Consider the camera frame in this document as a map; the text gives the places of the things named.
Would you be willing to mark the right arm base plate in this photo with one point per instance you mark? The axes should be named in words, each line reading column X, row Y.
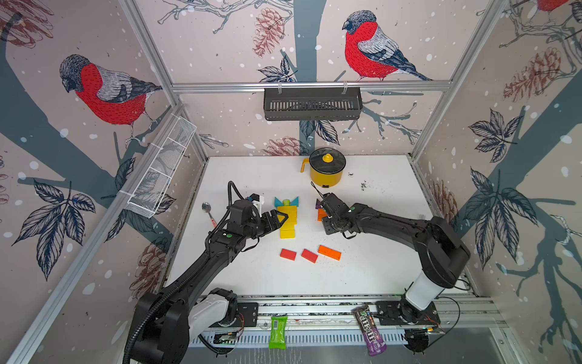
column 397, row 313

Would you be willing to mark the green snack packet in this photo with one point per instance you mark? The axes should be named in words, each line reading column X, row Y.
column 277, row 338

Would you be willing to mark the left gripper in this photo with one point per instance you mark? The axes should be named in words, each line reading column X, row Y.
column 273, row 214

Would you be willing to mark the black wire shelf basket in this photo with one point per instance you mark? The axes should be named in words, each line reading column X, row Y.
column 312, row 104

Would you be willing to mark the metal spoon pink handle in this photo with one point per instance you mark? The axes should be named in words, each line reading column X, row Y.
column 206, row 207

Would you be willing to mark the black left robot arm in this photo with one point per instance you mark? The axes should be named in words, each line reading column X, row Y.
column 164, row 323

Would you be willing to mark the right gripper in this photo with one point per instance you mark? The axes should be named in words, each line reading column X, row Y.
column 326, row 226

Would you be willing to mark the small yellow block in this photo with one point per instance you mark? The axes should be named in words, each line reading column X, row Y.
column 288, row 228

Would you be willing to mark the orange slanted block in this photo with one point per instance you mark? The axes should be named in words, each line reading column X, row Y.
column 330, row 253

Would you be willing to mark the yellow pot with lid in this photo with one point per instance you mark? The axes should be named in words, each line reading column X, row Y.
column 327, row 165

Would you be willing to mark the purple m&m candy packet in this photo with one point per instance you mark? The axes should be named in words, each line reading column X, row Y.
column 374, row 341

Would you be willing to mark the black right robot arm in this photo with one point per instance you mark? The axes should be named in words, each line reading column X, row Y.
column 442, row 253

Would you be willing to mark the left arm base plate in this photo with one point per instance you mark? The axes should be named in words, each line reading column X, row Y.
column 246, row 315

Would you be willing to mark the red square block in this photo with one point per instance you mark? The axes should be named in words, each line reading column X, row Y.
column 288, row 254

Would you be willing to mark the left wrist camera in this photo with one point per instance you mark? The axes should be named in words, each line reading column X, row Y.
column 258, row 201

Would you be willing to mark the long yellow rectangle block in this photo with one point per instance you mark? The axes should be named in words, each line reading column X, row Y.
column 287, row 209

